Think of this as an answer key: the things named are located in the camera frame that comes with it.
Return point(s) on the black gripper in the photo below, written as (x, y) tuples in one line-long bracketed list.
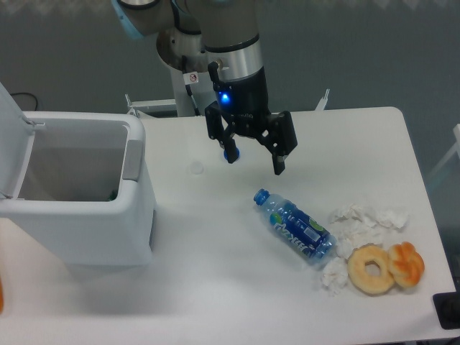
[(241, 107)]

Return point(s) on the clear plastic bottle blue label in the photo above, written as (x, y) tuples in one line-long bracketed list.
[(295, 228)]

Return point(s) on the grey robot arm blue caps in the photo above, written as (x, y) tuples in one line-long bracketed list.
[(221, 37)]

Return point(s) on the blue bottle cap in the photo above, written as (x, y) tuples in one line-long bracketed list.
[(233, 156)]

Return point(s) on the white bottle cap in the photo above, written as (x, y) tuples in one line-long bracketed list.
[(196, 168)]

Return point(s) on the large crumpled white tissue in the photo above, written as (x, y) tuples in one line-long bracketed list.
[(356, 226)]

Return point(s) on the small crumpled white tissue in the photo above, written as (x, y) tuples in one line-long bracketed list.
[(335, 276)]

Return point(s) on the white trash bin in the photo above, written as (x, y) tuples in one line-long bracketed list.
[(87, 195)]

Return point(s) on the orange glazed twisted pastry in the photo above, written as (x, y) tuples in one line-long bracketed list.
[(405, 264)]

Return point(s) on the white trash bin lid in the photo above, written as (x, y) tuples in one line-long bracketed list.
[(17, 139)]

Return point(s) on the black device at table edge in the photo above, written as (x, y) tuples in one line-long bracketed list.
[(447, 309)]

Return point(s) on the orange object at left edge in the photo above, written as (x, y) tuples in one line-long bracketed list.
[(1, 297)]

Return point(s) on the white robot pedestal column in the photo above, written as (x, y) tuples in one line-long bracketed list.
[(183, 82)]

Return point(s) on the plain ring donut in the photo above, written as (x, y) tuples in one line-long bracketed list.
[(368, 270)]

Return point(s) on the white metal frame right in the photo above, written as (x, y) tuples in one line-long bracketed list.
[(445, 166)]

